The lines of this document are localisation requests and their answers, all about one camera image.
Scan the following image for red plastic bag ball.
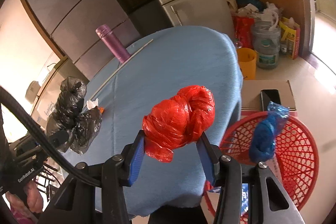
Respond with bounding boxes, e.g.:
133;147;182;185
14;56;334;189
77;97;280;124
142;85;215;162

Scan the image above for blue plastic bag ball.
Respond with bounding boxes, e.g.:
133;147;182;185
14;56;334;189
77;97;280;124
249;101;289;164

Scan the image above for black plastic bag ball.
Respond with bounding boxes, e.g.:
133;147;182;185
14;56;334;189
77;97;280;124
45;77;102;155

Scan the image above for blue white carton box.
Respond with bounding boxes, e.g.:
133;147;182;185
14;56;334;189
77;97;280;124
207;181;250;222

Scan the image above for person's left hand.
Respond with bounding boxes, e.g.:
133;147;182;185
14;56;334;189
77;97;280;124
6;181;43;217

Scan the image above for cardboard box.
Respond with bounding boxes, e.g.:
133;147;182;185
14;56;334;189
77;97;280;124
241;80;297;117

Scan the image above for black smartphone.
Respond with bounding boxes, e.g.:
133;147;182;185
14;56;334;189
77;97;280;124
260;89;281;111

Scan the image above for long white stick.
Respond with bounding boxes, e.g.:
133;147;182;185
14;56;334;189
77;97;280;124
88;39;154;101

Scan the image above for red plastic basket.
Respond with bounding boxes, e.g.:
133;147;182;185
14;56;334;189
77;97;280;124
213;112;319;223

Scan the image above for blue tablecloth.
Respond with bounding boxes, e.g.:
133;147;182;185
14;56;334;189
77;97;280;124
64;26;243;218

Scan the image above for yellow plastic bucket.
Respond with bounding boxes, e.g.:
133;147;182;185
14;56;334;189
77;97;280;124
236;48;257;80

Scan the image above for purple thermos bottle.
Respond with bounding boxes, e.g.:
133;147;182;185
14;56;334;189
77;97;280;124
96;24;131;64

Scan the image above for large water jug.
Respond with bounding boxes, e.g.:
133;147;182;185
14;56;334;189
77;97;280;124
251;21;281;69

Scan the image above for red plastic bag on floor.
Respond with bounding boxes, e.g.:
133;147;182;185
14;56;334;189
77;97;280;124
232;16;255;49

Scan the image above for yellow red paper bag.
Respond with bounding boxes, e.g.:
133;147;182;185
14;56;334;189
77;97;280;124
278;17;301;60

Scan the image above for dark grey three-door fridge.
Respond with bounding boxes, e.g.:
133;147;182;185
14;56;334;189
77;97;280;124
27;0;141;79

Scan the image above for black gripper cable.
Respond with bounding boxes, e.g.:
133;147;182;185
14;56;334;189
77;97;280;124
0;86;102;188

